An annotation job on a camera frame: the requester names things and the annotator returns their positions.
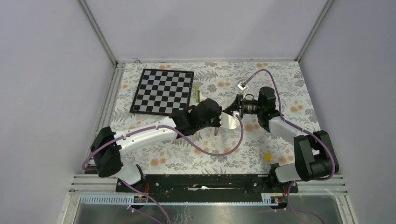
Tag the white slotted cable duct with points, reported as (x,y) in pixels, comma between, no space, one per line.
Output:
(204,199)

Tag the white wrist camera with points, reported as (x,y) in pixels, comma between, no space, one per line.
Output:
(243,89)
(228,121)

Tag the black white chessboard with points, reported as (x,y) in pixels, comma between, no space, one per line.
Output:
(162,92)

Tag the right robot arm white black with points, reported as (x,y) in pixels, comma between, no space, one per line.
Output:
(314,156)

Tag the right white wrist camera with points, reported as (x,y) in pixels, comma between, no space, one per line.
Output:
(243,89)

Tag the green white small block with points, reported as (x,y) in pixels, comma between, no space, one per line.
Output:
(199,96)

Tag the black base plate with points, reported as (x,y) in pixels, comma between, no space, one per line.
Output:
(155,185)

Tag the yellow small cube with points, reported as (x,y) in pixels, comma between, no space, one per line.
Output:
(267,157)

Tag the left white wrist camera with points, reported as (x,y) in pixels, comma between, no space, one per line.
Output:
(228,121)

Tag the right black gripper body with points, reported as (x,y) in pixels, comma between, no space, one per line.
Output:
(241,103)

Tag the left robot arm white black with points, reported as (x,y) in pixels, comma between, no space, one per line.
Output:
(110,147)

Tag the metal keyring with keys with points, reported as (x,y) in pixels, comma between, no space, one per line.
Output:
(216,131)

